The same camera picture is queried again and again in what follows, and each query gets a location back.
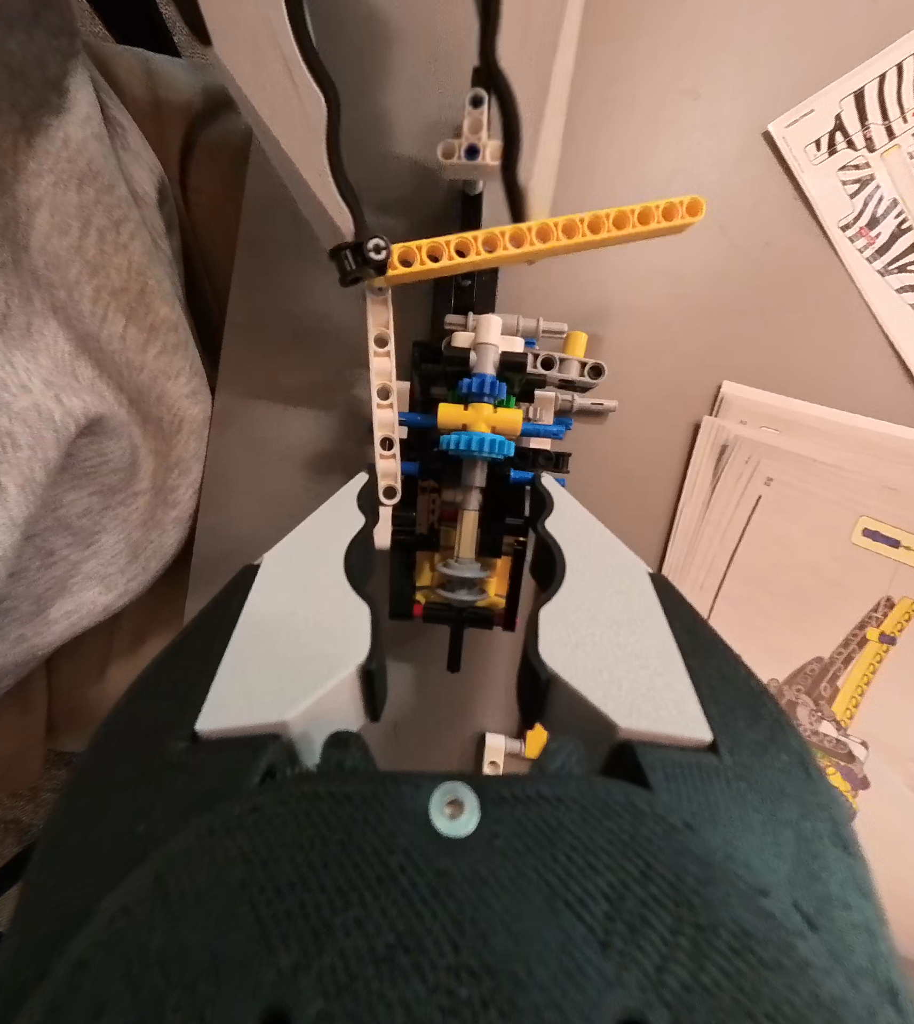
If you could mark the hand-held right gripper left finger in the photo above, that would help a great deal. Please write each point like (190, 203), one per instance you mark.
(289, 640)

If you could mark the zebra striped sticker sheet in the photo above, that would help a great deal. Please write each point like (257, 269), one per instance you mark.
(889, 160)

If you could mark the yellow black lego model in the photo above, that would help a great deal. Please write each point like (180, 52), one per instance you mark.
(477, 416)

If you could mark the person's grey sweatpants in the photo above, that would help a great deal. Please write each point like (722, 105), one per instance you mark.
(40, 320)

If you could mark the lego instruction booklet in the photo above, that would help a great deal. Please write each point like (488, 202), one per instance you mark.
(809, 512)

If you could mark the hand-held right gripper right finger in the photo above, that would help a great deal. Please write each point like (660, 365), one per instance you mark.
(617, 640)

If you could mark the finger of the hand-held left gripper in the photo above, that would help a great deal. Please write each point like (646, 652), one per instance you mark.
(273, 72)
(545, 80)

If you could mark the white lego beam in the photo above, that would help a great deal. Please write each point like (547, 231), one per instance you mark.
(495, 752)

